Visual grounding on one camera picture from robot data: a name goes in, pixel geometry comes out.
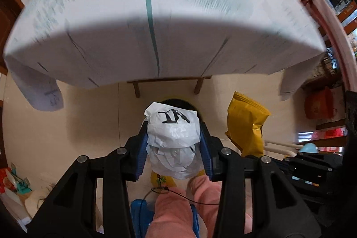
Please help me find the white plastic bag trash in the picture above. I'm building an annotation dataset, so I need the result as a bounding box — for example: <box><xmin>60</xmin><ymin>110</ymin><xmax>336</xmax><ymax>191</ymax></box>
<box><xmin>144</xmin><ymin>102</ymin><xmax>203</xmax><ymax>180</ymax></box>

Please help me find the yellow snack bag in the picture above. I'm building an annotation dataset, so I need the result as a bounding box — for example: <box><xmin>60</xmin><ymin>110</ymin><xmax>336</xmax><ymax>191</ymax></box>
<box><xmin>226</xmin><ymin>92</ymin><xmax>270</xmax><ymax>158</ymax></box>

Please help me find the round trash bin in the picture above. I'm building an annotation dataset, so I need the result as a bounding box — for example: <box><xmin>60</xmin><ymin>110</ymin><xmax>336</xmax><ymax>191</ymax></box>
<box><xmin>160</xmin><ymin>98</ymin><xmax>197</xmax><ymax>111</ymax></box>

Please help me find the yellow slipper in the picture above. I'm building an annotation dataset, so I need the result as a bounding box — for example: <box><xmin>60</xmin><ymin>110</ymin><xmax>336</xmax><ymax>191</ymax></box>
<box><xmin>151</xmin><ymin>171</ymin><xmax>177</xmax><ymax>188</ymax></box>

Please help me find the blue plastic stool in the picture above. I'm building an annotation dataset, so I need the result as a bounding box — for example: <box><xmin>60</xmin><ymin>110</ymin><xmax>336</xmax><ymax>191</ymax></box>
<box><xmin>131</xmin><ymin>194</ymin><xmax>200</xmax><ymax>237</ymax></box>

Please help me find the patterned teal white tablecloth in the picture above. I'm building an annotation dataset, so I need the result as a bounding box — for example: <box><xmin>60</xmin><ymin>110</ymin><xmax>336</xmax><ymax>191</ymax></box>
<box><xmin>4</xmin><ymin>0</ymin><xmax>326</xmax><ymax>111</ymax></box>

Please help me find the thin black cable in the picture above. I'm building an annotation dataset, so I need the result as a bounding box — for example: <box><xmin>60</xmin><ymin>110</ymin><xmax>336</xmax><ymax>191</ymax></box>
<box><xmin>138</xmin><ymin>184</ymin><xmax>221</xmax><ymax>227</ymax></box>

